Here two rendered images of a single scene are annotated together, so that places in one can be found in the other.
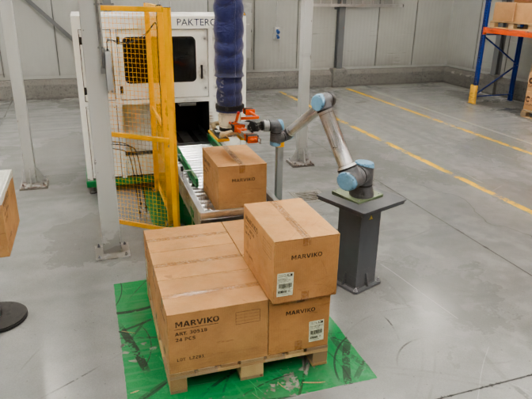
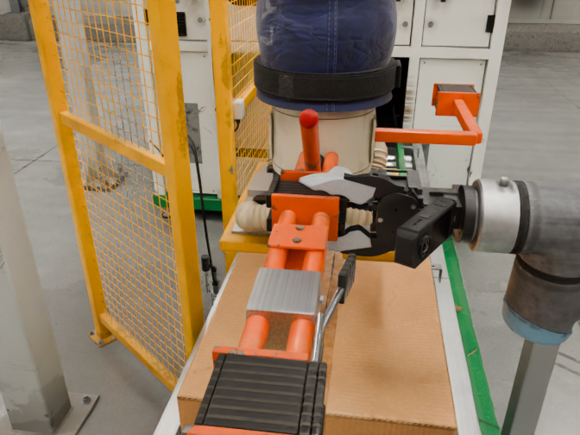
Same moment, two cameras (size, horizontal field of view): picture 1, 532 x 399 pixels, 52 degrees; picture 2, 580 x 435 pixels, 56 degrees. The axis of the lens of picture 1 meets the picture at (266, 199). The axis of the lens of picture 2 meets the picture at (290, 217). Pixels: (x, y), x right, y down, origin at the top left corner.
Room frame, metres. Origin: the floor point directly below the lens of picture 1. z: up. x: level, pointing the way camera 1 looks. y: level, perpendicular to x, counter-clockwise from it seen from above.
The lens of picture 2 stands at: (3.58, -0.03, 1.54)
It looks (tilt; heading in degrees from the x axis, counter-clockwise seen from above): 27 degrees down; 27
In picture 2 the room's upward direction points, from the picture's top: straight up
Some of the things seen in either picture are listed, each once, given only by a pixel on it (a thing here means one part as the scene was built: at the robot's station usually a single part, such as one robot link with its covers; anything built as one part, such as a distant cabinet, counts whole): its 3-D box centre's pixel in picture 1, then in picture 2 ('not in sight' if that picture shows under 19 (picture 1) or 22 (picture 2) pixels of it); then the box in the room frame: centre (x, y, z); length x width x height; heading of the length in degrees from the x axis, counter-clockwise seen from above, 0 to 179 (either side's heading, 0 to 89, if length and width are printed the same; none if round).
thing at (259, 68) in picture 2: (229, 106); (326, 72); (4.39, 0.31, 1.35); 0.23 x 0.23 x 0.04
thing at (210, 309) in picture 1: (227, 283); not in sight; (3.30, 0.26, 0.34); 1.20 x 1.00 x 0.40; 18
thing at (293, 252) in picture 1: (287, 247); not in sight; (3.05, -0.14, 0.74); 0.60 x 0.40 x 0.40; 19
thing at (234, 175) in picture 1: (233, 177); (325, 370); (4.37, 0.28, 0.75); 0.60 x 0.40 x 0.40; 18
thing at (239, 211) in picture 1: (243, 210); not in sight; (4.03, 0.18, 0.58); 0.70 x 0.03 x 0.06; 108
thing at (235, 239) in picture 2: (218, 133); (267, 193); (4.35, 0.40, 1.13); 0.34 x 0.10 x 0.05; 19
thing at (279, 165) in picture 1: (278, 191); (524, 406); (4.73, -0.11, 0.50); 0.07 x 0.07 x 1.00; 18
